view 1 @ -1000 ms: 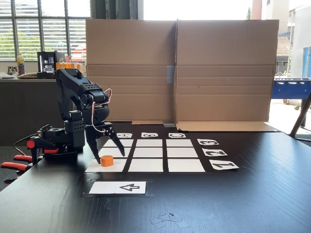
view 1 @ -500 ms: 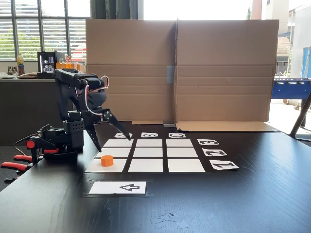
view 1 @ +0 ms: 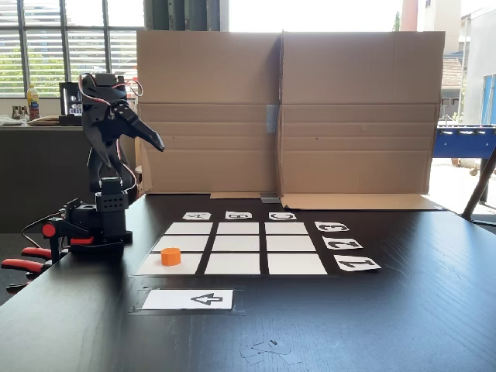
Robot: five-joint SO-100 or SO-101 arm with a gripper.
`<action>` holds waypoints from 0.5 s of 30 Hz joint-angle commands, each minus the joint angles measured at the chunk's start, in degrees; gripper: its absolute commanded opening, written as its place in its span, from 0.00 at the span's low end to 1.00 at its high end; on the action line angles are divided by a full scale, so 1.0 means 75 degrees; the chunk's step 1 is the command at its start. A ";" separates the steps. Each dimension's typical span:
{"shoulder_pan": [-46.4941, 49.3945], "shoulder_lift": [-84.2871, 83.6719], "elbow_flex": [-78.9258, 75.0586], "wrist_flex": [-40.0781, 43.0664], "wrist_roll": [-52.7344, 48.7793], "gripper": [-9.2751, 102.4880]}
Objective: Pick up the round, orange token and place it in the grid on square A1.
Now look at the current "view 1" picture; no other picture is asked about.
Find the red handled spring clamp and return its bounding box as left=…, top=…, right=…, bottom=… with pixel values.
left=1, top=246, right=53, bottom=291

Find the brown cardboard box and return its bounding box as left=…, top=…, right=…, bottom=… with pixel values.
left=279, top=29, right=446, bottom=212
left=136, top=29, right=283, bottom=200

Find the white nine-square grid sheet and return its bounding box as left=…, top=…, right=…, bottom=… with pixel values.
left=135, top=221, right=330, bottom=277

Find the grey sideboard counter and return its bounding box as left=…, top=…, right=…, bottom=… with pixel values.
left=0, top=124, right=137, bottom=233

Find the paper sheet number 2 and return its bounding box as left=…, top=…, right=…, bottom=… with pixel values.
left=322, top=236, right=364, bottom=251

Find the paper sheet number 3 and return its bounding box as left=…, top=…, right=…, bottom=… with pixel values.
left=314, top=221, right=350, bottom=233

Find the white arrow paper sheet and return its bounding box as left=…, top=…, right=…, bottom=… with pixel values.
left=141, top=289, right=234, bottom=311

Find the round orange token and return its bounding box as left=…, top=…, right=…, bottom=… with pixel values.
left=160, top=247, right=182, bottom=267

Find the black mini fridge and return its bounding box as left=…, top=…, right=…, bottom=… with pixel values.
left=58, top=81, right=84, bottom=127

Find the blue foosball table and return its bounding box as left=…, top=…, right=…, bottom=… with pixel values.
left=432, top=123, right=496, bottom=176

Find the grey metal table leg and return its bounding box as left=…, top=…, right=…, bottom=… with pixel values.
left=460, top=146, right=496, bottom=226

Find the black red screw clamp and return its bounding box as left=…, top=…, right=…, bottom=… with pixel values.
left=40, top=216, right=95, bottom=265

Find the paper sheet number 1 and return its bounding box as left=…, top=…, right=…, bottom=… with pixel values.
left=333, top=254, right=382, bottom=273

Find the yellow drink bottle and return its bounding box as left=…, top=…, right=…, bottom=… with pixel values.
left=26, top=84, right=40, bottom=122

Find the black power cable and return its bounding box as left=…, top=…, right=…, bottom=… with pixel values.
left=21, top=215, right=53, bottom=250

